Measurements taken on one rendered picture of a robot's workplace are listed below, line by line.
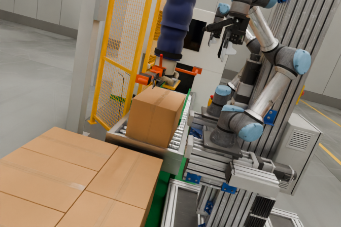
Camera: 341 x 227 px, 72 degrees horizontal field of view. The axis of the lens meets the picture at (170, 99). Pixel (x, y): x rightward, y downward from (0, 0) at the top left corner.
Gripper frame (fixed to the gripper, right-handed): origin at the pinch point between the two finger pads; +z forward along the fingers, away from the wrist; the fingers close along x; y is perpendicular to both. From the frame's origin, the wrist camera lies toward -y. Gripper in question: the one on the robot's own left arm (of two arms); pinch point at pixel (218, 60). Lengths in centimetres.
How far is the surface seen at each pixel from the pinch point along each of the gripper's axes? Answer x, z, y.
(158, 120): 82, 70, -25
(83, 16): 148, 5, -133
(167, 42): 78, 4, -32
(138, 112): 84, 68, -43
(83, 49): 148, 39, -128
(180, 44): 83, 3, -22
